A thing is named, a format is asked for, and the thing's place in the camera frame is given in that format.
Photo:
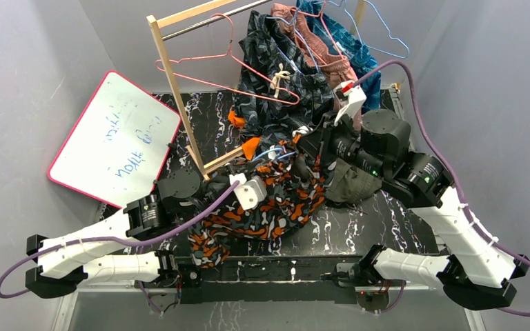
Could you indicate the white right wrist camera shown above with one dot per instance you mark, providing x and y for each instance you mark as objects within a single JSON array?
[{"x": 351, "y": 98}]

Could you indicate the wooden clothes rack frame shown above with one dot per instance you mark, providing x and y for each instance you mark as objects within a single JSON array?
[{"x": 205, "y": 169}]

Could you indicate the pink wire hanger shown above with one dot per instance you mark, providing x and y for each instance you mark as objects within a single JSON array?
[{"x": 164, "y": 63}]

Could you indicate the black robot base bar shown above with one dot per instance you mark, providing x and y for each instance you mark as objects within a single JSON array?
[{"x": 281, "y": 279}]

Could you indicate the pink-framed whiteboard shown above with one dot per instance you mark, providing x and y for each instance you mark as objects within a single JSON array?
[{"x": 118, "y": 147}]

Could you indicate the dark leaf-pattern shorts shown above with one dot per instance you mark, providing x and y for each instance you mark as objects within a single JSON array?
[{"x": 269, "y": 51}]

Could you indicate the pink shorts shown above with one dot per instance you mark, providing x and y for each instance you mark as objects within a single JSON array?
[{"x": 317, "y": 53}]

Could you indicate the orange camouflage shorts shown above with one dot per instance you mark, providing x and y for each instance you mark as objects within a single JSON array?
[{"x": 295, "y": 185}]

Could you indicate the pink hanger holding shorts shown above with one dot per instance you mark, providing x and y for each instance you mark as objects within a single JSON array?
[{"x": 314, "y": 11}]

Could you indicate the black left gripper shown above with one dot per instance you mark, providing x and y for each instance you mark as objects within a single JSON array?
[{"x": 228, "y": 178}]

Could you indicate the olive green shorts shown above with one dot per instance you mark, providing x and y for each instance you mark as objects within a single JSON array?
[{"x": 348, "y": 184}]

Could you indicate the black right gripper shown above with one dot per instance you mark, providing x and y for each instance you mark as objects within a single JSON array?
[{"x": 317, "y": 143}]

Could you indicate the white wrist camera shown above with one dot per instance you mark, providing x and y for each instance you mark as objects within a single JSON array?
[
  {"x": 249, "y": 191},
  {"x": 351, "y": 98}
]

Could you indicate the metal rack rod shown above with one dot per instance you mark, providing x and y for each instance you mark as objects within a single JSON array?
[{"x": 207, "y": 22}]

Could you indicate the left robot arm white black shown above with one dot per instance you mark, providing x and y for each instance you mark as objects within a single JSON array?
[{"x": 90, "y": 255}]

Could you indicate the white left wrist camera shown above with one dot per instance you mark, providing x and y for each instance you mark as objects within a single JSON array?
[{"x": 249, "y": 191}]

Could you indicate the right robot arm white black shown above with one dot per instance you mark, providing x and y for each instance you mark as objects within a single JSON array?
[{"x": 474, "y": 274}]

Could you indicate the teal patterned shorts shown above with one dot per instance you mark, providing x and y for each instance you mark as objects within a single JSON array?
[{"x": 360, "y": 60}]

